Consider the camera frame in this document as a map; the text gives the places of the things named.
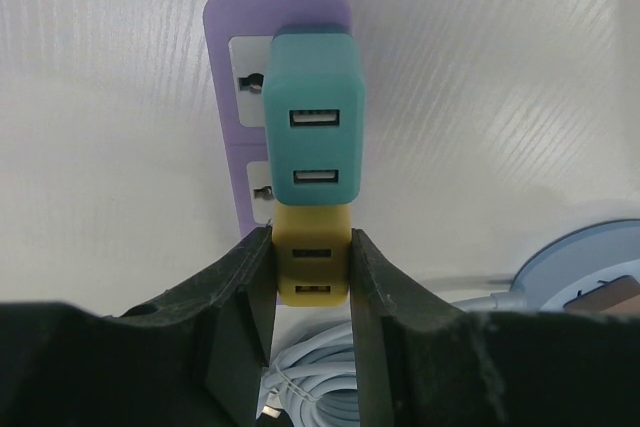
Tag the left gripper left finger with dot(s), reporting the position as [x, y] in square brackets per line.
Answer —
[191, 356]

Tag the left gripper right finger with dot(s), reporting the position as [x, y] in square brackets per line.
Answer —
[420, 361]

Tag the yellow charger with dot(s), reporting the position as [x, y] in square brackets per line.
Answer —
[312, 248]

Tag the pink charger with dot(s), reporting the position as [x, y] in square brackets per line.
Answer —
[620, 296]

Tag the teal charger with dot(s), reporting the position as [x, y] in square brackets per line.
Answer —
[314, 98]

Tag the round blue power strip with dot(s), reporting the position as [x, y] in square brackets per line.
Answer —
[578, 264]

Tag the purple power strip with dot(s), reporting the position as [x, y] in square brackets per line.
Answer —
[238, 35]

